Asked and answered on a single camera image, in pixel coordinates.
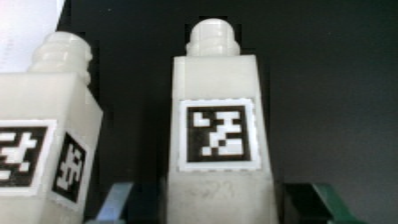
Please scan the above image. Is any white leg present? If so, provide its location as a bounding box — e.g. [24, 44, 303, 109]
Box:
[0, 32, 102, 224]
[164, 19, 278, 224]

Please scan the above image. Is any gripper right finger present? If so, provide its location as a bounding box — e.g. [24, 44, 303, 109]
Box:
[282, 183, 362, 224]

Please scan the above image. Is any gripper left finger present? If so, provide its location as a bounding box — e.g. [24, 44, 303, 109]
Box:
[86, 182, 133, 224]

